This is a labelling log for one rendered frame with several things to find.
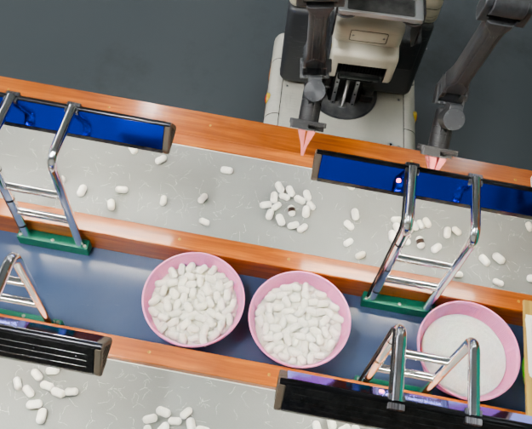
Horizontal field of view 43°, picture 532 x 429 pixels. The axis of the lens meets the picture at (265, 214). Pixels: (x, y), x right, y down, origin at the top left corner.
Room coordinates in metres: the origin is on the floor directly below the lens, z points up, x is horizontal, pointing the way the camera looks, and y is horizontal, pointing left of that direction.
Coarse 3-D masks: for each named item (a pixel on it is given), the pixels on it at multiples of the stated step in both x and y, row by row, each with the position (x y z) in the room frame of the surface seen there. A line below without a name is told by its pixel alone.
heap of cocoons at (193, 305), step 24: (192, 264) 0.80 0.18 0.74; (168, 288) 0.73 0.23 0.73; (192, 288) 0.73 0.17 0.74; (216, 288) 0.74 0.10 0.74; (168, 312) 0.66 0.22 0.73; (192, 312) 0.66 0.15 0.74; (216, 312) 0.67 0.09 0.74; (168, 336) 0.59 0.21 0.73; (192, 336) 0.60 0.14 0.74; (216, 336) 0.61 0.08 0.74
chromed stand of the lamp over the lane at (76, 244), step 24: (0, 120) 0.92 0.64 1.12; (72, 120) 0.95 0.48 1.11; (0, 168) 0.84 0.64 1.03; (48, 168) 0.82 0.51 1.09; (24, 192) 0.83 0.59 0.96; (48, 192) 0.83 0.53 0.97; (48, 216) 0.83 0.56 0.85; (72, 216) 0.83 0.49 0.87; (24, 240) 0.83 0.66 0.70; (48, 240) 0.83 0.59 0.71; (72, 240) 0.84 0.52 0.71
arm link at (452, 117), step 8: (440, 88) 1.28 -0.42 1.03; (440, 104) 1.27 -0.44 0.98; (448, 104) 1.21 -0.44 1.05; (456, 104) 1.21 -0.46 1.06; (464, 104) 1.26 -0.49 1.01; (440, 112) 1.21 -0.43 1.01; (448, 112) 1.18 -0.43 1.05; (456, 112) 1.18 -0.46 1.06; (440, 120) 1.18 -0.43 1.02; (448, 120) 1.17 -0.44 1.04; (456, 120) 1.17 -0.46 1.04; (464, 120) 1.17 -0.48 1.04; (448, 128) 1.15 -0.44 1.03; (456, 128) 1.15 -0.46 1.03
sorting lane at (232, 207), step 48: (0, 144) 1.11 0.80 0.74; (48, 144) 1.13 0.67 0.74; (96, 144) 1.15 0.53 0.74; (0, 192) 0.94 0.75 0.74; (96, 192) 0.99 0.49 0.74; (144, 192) 1.01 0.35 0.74; (192, 192) 1.03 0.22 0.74; (240, 192) 1.05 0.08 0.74; (336, 192) 1.10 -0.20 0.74; (240, 240) 0.90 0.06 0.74; (288, 240) 0.92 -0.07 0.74; (336, 240) 0.94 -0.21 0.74; (384, 240) 0.96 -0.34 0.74; (432, 240) 0.98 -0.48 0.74; (480, 240) 1.00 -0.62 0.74; (528, 240) 1.02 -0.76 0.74; (528, 288) 0.87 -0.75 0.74
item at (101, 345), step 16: (0, 320) 0.45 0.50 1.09; (16, 320) 0.47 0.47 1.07; (0, 336) 0.42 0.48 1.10; (16, 336) 0.42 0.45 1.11; (32, 336) 0.42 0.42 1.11; (48, 336) 0.42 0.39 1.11; (64, 336) 0.43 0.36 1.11; (80, 336) 0.44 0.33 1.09; (96, 336) 0.45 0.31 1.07; (0, 352) 0.40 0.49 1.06; (16, 352) 0.40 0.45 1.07; (32, 352) 0.40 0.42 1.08; (48, 352) 0.40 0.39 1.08; (64, 352) 0.40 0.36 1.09; (80, 352) 0.41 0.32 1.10; (96, 352) 0.41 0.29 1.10; (64, 368) 0.38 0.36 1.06; (80, 368) 0.39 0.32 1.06; (96, 368) 0.39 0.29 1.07
